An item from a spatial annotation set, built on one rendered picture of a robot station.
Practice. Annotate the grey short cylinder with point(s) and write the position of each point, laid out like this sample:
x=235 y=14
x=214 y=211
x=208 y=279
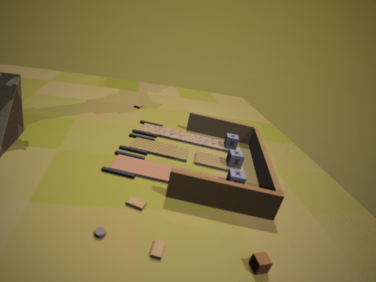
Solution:
x=100 y=232

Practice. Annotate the pink flat strip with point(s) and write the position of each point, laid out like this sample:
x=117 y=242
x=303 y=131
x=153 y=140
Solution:
x=142 y=168

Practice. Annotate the brown three-sided wooden enclosure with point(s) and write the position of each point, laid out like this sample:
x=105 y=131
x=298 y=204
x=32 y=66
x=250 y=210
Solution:
x=225 y=162

